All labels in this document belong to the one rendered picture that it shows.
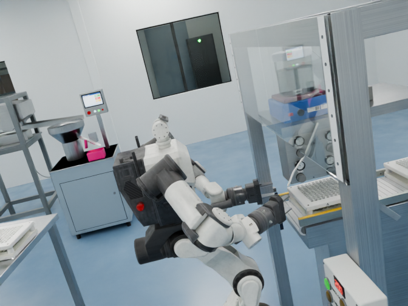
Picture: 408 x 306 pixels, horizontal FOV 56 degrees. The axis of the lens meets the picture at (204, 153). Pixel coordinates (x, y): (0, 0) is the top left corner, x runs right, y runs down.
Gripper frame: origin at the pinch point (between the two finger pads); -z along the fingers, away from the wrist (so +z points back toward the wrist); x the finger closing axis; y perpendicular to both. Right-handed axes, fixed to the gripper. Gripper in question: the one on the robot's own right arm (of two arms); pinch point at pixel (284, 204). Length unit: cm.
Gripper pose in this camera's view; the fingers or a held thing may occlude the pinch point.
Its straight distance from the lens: 162.9
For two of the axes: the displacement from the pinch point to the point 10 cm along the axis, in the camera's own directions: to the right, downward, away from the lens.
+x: 2.2, 9.3, 2.8
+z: -7.6, 3.4, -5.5
